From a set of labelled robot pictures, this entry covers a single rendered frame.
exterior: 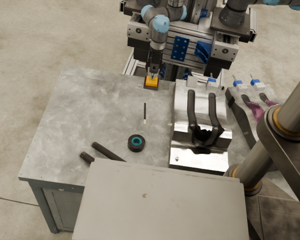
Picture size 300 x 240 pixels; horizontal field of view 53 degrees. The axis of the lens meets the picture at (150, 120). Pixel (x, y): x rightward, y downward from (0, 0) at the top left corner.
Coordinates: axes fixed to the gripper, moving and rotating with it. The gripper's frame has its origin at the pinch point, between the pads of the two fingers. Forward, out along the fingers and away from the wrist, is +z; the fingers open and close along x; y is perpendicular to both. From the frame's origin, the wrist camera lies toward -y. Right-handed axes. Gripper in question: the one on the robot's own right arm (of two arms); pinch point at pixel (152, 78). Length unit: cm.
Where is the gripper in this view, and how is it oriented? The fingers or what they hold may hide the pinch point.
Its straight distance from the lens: 164.4
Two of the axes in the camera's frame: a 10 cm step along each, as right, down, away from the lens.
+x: -9.9, -1.5, -0.3
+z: -1.2, 6.1, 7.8
